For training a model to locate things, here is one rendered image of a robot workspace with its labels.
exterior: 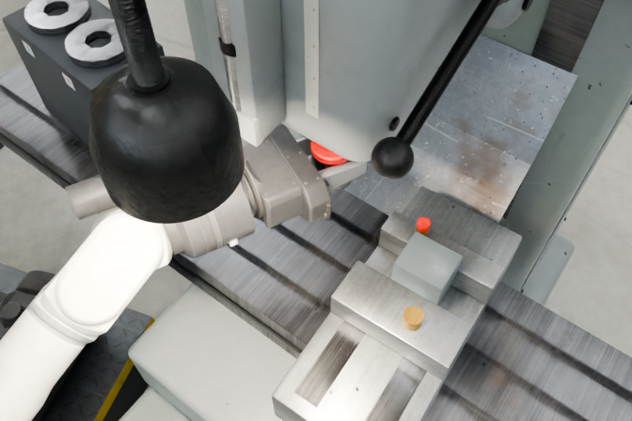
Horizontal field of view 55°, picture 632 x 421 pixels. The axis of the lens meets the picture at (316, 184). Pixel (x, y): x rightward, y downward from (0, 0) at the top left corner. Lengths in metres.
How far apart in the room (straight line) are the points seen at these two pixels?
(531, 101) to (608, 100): 0.10
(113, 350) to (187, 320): 0.57
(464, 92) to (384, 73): 0.55
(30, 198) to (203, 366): 1.52
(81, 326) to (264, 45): 0.31
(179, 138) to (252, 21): 0.16
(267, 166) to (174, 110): 0.37
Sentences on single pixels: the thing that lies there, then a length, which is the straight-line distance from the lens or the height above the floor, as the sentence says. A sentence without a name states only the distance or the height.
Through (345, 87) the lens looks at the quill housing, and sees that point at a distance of 0.44.
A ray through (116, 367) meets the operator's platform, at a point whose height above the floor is 0.40.
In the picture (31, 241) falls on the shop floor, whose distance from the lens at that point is 2.21.
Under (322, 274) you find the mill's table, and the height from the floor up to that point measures 0.97.
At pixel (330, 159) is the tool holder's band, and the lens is 0.64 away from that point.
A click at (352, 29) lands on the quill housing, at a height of 1.46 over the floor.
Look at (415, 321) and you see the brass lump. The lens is 0.68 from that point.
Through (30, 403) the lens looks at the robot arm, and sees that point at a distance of 0.64.
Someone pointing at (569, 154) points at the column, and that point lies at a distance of 1.03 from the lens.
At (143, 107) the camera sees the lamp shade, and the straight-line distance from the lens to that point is 0.27.
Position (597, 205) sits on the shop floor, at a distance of 2.30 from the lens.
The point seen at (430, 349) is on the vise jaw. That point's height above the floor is 1.08.
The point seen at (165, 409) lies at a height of 0.77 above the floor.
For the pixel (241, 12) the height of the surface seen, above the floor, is 1.47.
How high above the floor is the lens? 1.71
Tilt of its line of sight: 53 degrees down
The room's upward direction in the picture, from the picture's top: straight up
